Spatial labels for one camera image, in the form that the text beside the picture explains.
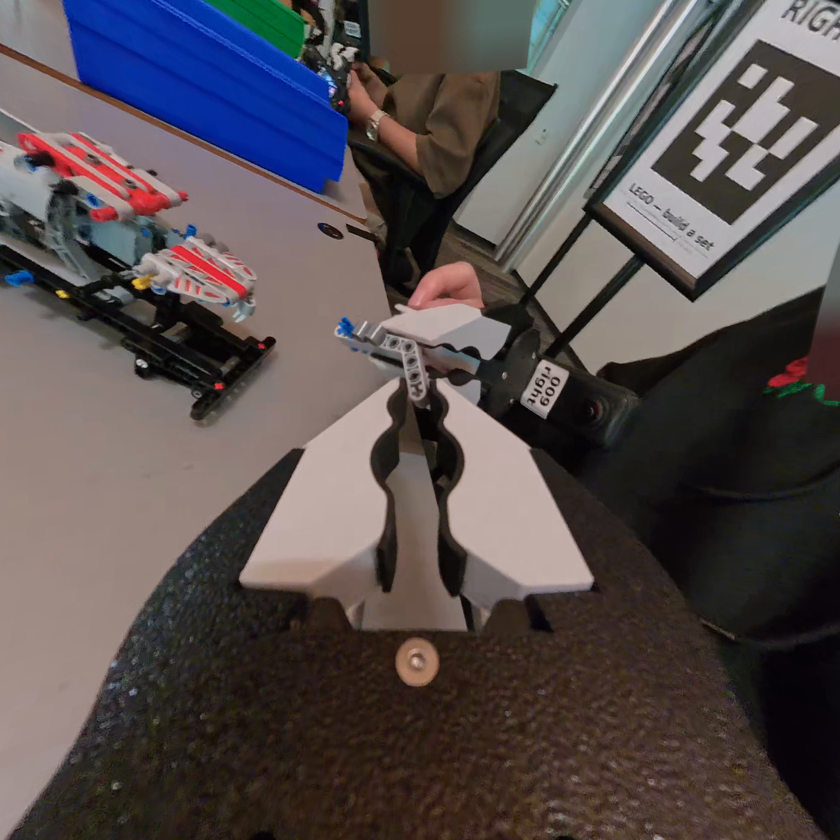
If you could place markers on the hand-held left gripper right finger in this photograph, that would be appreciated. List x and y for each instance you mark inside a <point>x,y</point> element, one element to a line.
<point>525,525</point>

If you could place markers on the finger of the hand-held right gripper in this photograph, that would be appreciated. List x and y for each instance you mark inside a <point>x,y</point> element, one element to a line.
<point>453,361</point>
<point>453,325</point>

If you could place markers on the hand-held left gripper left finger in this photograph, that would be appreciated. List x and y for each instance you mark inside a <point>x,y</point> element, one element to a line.
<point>315,525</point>

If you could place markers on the grey toothed toy brick beam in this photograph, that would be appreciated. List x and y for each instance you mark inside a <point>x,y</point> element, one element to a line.
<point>410,354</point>

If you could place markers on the toy brick truck model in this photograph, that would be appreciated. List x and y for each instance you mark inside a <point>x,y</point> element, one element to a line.
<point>98,216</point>

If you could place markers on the grey desk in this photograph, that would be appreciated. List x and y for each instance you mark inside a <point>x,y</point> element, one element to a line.
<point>164,492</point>

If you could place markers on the person's right hand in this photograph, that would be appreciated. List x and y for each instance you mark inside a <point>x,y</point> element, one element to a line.
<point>446,285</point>

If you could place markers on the black office chair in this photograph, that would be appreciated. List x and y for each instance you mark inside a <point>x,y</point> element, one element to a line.
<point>525,131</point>

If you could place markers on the person's black printed sweatshirt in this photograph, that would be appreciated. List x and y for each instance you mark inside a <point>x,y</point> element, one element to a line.
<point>754,577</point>

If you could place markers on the chrome metal pole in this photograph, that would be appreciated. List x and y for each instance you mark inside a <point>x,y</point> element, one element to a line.
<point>590,131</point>

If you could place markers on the marker sign board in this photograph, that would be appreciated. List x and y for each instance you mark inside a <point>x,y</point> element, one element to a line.
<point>735,131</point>

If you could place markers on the blue storage bin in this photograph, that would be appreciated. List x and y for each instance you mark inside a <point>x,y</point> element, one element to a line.
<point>197,85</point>

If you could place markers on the green storage bin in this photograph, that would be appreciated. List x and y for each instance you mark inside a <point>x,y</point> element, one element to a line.
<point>262,26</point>

